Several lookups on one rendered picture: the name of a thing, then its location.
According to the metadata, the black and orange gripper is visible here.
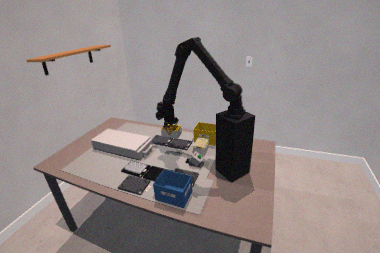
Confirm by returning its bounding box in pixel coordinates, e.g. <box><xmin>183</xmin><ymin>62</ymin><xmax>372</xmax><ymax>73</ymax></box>
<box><xmin>163</xmin><ymin>114</ymin><xmax>178</xmax><ymax>135</ymax></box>

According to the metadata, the yellow open-top bin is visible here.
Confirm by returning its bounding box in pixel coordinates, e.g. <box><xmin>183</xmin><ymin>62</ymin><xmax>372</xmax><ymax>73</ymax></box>
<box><xmin>193</xmin><ymin>122</ymin><xmax>216</xmax><ymax>146</ymax></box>

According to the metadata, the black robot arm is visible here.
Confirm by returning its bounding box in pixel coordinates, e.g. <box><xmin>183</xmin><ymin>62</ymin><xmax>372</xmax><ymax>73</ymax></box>
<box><xmin>156</xmin><ymin>37</ymin><xmax>246</xmax><ymax>122</ymax></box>

